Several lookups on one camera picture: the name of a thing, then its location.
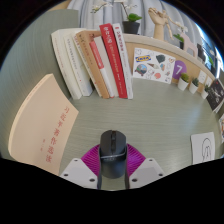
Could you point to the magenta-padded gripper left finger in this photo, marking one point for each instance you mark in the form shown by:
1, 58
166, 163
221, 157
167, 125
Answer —
88, 161

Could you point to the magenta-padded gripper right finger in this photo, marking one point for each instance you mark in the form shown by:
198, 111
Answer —
136, 160

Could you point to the black computer mouse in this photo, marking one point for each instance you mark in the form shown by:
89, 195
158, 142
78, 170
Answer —
113, 153

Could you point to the white mouse pad with drawing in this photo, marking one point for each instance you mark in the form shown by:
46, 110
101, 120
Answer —
202, 148

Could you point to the beige book with red text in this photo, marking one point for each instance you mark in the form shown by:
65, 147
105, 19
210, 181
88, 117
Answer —
40, 126

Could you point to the small plant in white pot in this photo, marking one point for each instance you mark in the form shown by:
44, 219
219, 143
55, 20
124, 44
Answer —
193, 88
182, 84
204, 94

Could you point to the white book with red label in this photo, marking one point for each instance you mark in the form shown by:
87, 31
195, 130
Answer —
105, 73

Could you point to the thin white book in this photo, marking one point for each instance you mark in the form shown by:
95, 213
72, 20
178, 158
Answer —
80, 71

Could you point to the white sticker sheet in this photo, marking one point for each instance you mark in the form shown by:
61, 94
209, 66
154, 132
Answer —
151, 65

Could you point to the purple round sticker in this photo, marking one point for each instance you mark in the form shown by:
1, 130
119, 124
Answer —
179, 69

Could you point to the kraft brown book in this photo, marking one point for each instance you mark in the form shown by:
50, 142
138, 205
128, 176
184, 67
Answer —
88, 53

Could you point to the black horse figure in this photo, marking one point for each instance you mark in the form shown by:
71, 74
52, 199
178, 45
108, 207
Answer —
201, 52

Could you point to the pink horse figure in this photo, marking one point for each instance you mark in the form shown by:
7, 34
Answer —
188, 43

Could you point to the white orchid in black pot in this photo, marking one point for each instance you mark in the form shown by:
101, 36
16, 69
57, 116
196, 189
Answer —
180, 38
131, 27

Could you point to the wooden hand model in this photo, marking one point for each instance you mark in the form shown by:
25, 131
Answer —
159, 25

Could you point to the white wall socket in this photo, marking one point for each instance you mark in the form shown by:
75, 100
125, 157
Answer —
201, 76
209, 81

